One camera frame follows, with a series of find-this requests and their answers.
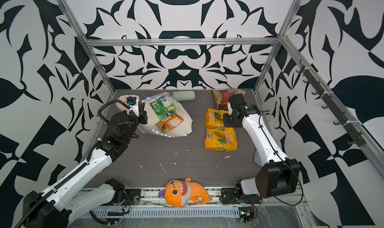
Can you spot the orange Fox's candy bag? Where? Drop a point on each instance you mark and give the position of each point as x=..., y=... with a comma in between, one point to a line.
x=169, y=123

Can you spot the gold red fruit snack bag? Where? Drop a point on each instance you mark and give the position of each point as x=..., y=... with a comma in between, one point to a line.
x=221, y=97

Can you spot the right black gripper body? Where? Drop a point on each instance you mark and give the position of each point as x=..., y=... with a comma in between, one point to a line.
x=229, y=120

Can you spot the blue checkered paper bag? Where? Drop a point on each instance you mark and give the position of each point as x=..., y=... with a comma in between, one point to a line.
x=182, y=130

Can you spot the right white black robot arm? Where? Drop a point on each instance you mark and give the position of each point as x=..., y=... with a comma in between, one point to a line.
x=279, y=175

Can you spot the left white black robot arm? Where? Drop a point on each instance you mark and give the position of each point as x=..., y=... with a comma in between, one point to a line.
x=57, y=206

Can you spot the yellow snack bag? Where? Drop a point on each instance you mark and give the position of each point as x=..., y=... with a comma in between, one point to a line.
x=215, y=118
x=221, y=139

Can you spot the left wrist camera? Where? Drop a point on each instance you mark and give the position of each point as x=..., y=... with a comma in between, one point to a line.
x=133, y=104

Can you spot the black wall hook rack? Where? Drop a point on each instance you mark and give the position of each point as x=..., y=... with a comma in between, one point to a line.
x=333, y=103

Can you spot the light blue case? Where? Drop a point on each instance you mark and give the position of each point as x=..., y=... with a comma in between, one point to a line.
x=258, y=159

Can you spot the pink round alarm clock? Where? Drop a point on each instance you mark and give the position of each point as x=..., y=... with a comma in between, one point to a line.
x=123, y=99

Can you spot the white perforated cable tray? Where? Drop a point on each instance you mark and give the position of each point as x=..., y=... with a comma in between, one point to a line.
x=163, y=212

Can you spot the mint green case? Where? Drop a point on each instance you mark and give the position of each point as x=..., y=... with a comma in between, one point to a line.
x=182, y=96

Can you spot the orange plush shark toy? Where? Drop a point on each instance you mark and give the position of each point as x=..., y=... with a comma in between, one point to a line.
x=178, y=192

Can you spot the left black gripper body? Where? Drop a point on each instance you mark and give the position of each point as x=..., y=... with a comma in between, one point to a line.
x=132, y=122

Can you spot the green snack packet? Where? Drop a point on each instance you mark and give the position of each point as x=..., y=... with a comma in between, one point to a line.
x=163, y=107

